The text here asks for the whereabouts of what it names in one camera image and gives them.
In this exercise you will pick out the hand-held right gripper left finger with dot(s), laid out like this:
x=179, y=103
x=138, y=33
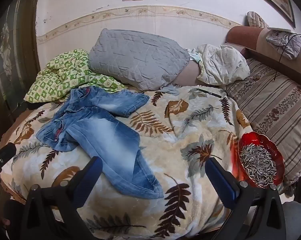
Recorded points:
x=90, y=177

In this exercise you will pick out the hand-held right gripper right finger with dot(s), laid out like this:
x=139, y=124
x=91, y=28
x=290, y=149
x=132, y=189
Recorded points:
x=220, y=182

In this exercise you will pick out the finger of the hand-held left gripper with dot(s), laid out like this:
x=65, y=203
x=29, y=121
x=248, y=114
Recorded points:
x=4, y=152

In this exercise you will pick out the blue denim pants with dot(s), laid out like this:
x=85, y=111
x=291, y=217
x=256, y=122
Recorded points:
x=108, y=135

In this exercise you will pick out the heap of sunflower seeds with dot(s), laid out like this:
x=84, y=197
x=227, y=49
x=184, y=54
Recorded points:
x=259, y=163

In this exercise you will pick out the red glass bowl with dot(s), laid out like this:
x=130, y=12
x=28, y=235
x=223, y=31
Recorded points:
x=253, y=140

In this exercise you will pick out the leaf print fleece blanket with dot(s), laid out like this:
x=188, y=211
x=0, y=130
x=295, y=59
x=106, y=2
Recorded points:
x=190, y=120

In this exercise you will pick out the person's grey clothing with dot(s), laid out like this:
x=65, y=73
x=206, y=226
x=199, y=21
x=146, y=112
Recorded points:
x=296, y=215

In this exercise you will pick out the black pen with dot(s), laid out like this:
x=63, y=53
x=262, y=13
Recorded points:
x=208, y=92

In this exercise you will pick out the brown striped floral pillow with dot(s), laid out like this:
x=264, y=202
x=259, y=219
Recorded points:
x=278, y=110

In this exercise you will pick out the green checkered blanket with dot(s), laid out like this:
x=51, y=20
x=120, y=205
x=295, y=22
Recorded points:
x=65, y=72

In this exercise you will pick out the small grey cloth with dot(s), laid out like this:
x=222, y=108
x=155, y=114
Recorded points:
x=169, y=90

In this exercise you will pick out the pink bolster cushion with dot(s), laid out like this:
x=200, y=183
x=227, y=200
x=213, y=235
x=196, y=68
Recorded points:
x=188, y=75

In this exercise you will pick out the white crumpled cloth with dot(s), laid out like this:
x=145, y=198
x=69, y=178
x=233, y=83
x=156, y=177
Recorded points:
x=223, y=63

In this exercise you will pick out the light teal cloth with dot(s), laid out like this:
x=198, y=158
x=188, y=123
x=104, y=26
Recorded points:
x=196, y=56

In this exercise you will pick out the grey quilted pillow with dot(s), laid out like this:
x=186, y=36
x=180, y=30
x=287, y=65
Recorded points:
x=138, y=55

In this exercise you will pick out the brown upholstered headboard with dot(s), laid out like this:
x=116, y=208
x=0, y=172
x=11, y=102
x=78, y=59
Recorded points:
x=243, y=36

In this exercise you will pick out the crumpled grey cloth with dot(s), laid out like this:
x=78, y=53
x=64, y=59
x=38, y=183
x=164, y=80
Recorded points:
x=288, y=43

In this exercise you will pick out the flat white box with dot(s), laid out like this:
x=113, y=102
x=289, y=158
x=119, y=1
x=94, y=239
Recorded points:
x=279, y=29

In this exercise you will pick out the small striped cushion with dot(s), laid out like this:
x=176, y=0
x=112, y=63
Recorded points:
x=256, y=20

